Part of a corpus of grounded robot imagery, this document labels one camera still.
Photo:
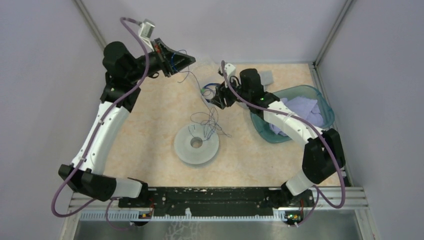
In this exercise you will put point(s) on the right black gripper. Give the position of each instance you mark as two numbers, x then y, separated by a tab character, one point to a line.
222	93

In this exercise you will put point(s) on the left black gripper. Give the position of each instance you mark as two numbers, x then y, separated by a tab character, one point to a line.
174	62

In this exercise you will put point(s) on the white perforated cable spool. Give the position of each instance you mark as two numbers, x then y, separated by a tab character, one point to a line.
196	145

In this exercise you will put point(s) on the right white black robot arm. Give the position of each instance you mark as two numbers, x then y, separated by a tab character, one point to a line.
323	153

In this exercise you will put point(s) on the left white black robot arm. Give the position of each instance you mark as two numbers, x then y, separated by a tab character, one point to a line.
124	72

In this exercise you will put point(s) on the clear plastic container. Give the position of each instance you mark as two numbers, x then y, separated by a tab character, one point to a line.
201	81

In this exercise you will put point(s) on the grey towel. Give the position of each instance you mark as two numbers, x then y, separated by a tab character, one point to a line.
266	77

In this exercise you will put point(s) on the teal plastic basin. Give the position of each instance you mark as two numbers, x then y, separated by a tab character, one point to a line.
273	134

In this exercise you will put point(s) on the lavender cloth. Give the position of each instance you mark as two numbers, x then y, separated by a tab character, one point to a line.
305	108

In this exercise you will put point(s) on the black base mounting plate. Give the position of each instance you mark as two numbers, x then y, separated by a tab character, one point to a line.
216	201

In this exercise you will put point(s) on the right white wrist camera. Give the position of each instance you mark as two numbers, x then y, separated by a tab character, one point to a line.
227	68

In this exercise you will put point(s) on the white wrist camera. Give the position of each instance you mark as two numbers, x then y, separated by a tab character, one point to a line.
227	68
146	28

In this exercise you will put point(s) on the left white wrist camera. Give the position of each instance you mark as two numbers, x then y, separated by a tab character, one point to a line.
146	28

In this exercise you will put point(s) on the aluminium frame rail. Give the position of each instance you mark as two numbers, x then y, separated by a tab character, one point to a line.
355	198

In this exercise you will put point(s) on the white slotted cable duct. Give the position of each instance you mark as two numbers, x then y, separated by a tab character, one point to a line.
135	215

